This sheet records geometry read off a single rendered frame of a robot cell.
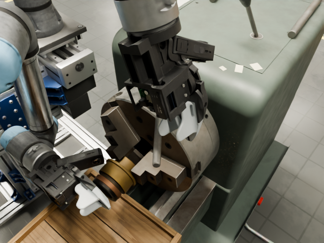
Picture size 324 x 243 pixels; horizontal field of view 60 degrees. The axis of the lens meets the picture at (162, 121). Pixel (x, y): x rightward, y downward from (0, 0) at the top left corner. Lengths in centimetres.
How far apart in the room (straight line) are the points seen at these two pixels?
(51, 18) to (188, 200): 75
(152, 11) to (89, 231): 67
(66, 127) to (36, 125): 113
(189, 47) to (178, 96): 7
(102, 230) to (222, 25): 69
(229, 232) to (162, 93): 95
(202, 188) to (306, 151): 149
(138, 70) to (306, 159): 200
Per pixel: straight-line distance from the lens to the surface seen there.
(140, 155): 77
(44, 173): 74
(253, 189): 136
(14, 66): 59
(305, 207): 206
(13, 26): 64
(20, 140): 81
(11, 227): 177
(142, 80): 38
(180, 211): 89
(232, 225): 126
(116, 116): 68
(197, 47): 44
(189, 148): 64
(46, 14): 106
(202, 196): 92
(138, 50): 34
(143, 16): 34
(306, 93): 282
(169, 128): 47
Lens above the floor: 168
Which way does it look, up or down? 48 degrees down
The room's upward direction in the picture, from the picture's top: straight up
